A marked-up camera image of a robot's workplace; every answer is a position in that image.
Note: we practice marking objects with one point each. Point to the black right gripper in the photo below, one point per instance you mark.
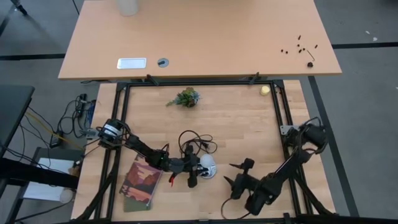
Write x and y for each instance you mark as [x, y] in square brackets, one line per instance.
[255, 183]

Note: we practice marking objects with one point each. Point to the black table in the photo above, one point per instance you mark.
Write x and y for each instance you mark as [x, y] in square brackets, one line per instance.
[12, 109]

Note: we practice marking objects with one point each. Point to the small yellow candle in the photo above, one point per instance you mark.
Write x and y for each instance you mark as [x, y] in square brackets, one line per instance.
[265, 90]

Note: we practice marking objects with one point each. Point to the black aluminium table frame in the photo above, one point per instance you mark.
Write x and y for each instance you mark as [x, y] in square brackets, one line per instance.
[217, 83]

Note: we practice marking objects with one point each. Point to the black power strip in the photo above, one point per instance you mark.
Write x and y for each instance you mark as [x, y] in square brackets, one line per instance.
[82, 104]

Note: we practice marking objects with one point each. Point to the white cylinder roll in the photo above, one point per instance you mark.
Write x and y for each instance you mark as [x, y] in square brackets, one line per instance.
[127, 7]

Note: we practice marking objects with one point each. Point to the black power adapter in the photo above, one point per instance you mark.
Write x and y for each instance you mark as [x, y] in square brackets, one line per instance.
[56, 140]

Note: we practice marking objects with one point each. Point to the chrome lamp base with socket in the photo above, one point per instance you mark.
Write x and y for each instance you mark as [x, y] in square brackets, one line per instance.
[212, 171]

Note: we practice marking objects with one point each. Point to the white frosted lightbulb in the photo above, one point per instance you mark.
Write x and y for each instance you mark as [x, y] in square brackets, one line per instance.
[206, 160]

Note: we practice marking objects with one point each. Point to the small potted green plant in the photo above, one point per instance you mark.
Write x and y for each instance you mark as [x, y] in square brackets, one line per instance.
[186, 98]

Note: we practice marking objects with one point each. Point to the silver metal bracket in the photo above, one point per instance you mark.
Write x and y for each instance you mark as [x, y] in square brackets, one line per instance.
[285, 129]
[90, 133]

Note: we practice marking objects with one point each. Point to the landscape picture book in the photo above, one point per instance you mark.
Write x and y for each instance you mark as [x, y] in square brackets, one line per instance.
[141, 179]

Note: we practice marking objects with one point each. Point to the black allen key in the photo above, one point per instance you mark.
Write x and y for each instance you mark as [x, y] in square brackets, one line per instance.
[311, 55]

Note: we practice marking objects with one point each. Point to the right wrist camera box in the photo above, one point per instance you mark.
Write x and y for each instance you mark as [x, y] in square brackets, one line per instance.
[256, 205]

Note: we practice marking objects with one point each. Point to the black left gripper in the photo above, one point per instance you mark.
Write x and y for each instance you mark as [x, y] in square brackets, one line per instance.
[191, 182]

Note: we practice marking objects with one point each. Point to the light wooden desk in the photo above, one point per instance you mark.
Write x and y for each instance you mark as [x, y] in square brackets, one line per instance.
[202, 37]

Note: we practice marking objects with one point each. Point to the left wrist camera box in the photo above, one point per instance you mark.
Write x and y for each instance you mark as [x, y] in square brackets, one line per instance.
[177, 165]

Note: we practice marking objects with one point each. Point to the black frame clamp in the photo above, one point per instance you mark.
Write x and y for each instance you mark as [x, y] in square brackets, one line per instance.
[152, 80]
[255, 77]

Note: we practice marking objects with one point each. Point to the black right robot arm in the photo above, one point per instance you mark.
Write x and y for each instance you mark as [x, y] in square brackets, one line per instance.
[292, 168]

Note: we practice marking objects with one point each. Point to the white round cap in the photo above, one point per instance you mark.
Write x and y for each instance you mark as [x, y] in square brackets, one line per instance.
[66, 196]

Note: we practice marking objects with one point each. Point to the blue flat object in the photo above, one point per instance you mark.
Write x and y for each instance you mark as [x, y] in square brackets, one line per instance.
[91, 112]

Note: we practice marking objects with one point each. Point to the white rectangular desk plate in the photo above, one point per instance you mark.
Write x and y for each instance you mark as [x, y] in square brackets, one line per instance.
[131, 63]

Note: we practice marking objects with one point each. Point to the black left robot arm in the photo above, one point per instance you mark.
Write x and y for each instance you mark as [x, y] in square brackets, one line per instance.
[140, 149]

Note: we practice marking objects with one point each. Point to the white paper sheet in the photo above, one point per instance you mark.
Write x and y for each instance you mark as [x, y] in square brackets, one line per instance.
[46, 193]

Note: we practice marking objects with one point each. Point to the black metal bar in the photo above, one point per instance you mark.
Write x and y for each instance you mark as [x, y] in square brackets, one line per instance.
[31, 172]

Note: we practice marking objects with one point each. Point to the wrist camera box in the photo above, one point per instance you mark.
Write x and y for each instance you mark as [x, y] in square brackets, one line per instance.
[177, 165]
[256, 205]

